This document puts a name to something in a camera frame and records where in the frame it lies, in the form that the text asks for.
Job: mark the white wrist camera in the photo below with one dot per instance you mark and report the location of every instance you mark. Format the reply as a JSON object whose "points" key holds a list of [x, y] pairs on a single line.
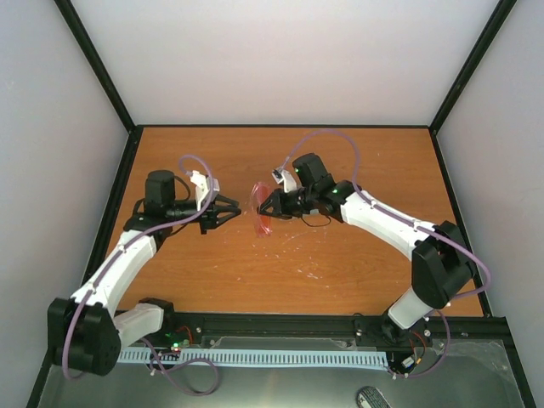
{"points": [[206, 189], [285, 180]]}

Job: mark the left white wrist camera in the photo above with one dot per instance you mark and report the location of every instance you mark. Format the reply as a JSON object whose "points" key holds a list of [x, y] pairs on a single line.
{"points": [[206, 189]]}

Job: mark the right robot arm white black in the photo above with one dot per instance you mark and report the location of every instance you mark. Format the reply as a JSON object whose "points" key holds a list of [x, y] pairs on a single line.
{"points": [[440, 265]]}

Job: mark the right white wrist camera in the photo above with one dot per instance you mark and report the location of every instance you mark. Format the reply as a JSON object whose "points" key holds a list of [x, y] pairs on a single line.
{"points": [[285, 180]]}

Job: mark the light blue slotted cable duct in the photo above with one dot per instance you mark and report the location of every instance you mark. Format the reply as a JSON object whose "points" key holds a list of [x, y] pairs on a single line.
{"points": [[261, 358]]}

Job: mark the left controller board with LED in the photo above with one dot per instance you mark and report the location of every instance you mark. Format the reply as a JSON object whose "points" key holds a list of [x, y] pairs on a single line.
{"points": [[180, 338]]}

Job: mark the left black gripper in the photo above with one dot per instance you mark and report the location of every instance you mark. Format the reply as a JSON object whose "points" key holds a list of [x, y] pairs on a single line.
{"points": [[209, 214]]}

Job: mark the black white oval object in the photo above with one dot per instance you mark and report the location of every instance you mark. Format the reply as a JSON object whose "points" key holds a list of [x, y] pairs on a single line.
{"points": [[370, 397]]}

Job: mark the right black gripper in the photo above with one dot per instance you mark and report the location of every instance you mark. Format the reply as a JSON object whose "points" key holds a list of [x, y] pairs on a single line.
{"points": [[275, 200]]}

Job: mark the black aluminium frame rail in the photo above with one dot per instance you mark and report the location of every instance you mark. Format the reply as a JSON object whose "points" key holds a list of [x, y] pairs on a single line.
{"points": [[272, 325]]}

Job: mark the right connector with wires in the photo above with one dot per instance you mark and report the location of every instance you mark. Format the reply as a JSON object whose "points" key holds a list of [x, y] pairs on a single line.
{"points": [[418, 349]]}

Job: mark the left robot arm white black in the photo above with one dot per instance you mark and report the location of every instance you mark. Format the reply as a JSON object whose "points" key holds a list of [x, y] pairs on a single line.
{"points": [[142, 237]]}

